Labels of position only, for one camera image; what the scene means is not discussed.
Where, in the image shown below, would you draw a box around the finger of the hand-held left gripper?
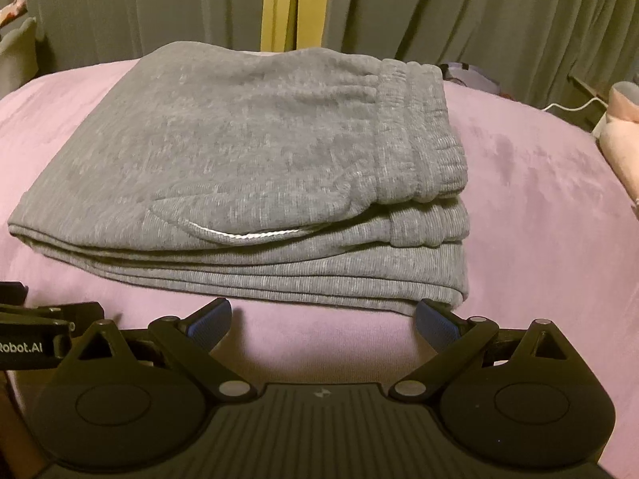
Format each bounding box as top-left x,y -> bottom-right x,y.
0,301 -> 105,333

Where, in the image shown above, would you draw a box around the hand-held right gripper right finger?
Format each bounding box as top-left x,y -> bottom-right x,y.
390,299 -> 570,401

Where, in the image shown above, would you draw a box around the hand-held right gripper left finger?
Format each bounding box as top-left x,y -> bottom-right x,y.
75,298 -> 253,402

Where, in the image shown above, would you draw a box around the grey pants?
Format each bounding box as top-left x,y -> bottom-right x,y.
7,42 -> 472,317

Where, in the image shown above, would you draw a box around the pink blanket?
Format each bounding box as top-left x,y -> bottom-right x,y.
0,51 -> 639,479

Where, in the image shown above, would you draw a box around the grey-purple bag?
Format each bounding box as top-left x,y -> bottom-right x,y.
441,61 -> 501,95

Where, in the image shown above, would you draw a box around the grey scalloped pillow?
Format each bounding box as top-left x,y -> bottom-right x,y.
0,16 -> 40,99

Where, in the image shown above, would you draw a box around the small pink object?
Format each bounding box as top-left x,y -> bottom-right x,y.
0,0 -> 29,30

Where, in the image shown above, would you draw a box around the grey-green curtain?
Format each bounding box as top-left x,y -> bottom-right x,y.
20,0 -> 268,73
297,0 -> 639,105

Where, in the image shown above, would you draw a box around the yellow vertical strip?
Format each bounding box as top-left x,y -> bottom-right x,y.
260,0 -> 301,53

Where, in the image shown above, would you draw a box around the white cable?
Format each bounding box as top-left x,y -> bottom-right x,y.
540,96 -> 609,111

